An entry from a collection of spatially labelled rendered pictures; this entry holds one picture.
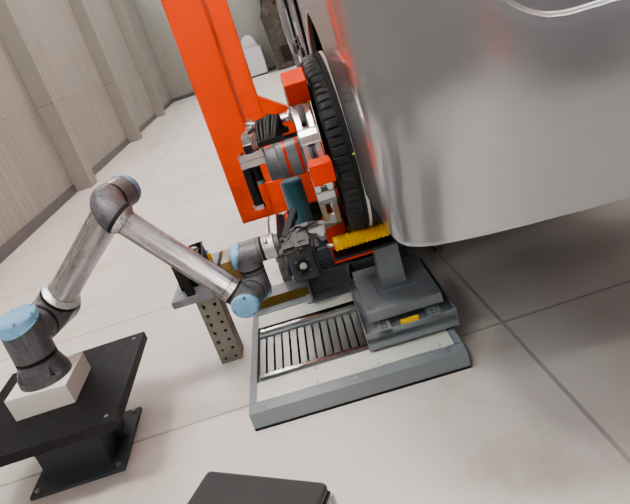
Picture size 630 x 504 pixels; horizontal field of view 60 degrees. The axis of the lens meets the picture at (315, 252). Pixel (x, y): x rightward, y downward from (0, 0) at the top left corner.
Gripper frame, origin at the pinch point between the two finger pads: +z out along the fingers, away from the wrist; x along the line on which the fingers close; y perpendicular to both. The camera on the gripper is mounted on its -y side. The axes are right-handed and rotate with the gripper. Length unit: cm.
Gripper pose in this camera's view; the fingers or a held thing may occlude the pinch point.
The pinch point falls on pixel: (329, 222)
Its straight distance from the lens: 194.0
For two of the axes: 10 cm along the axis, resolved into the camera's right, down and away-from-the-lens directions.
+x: -1.4, -3.6, -9.2
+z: 9.6, -2.9, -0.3
